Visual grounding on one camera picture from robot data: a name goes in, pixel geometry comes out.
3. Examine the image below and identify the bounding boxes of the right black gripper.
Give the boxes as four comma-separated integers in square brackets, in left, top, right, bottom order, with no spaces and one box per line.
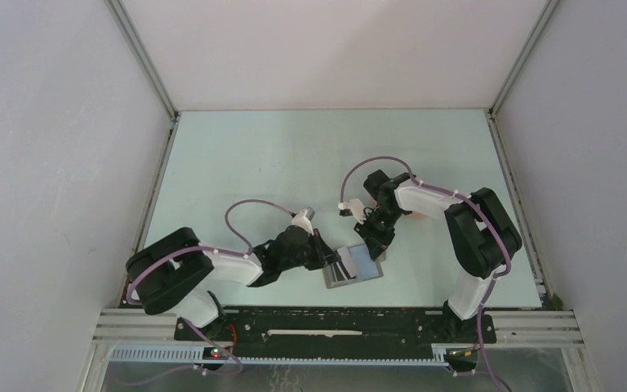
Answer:
[354,206,404,261]

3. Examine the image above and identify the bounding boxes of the white credit card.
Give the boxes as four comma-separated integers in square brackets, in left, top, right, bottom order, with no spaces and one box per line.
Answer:
[336,247,359,278]

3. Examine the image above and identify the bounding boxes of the black credit card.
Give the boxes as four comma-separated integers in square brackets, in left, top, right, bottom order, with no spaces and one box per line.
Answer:
[330,265,354,286]

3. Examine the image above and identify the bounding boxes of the grey card holder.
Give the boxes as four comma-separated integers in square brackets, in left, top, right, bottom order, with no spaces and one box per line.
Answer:
[323,244,384,289]

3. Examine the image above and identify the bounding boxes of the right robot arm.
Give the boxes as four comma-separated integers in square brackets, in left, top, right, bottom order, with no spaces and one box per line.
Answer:
[338,170,523,341]

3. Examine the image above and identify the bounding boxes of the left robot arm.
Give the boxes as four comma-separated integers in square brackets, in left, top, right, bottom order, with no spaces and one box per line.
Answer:
[125,225,340,341]

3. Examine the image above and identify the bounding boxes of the pink oval tray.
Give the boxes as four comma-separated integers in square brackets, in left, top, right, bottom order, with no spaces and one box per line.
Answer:
[403,211,431,220]

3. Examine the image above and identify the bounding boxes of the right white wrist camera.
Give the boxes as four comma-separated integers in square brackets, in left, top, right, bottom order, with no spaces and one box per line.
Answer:
[337,198,367,224]

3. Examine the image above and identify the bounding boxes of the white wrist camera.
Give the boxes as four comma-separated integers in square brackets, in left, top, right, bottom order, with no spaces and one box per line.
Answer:
[291,207,315,235]
[337,198,367,224]

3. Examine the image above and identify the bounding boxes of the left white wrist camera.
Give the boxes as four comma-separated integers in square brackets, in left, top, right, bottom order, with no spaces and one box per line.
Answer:
[291,207,315,235]

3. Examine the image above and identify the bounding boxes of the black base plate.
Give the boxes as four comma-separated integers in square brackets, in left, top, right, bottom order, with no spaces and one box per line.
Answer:
[199,306,496,359]

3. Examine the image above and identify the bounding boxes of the aluminium frame rail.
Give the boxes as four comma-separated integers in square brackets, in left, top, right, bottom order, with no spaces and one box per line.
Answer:
[91,309,585,349]

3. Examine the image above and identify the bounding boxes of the right corner frame post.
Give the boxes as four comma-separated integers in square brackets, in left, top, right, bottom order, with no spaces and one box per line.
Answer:
[488,0,563,118]

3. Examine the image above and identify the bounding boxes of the corner frame post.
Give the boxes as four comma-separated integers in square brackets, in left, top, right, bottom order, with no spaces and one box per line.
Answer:
[104,0,179,122]
[488,0,563,118]

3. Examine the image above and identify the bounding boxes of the left corner frame post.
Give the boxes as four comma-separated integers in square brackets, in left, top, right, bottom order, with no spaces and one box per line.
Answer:
[104,0,179,122]

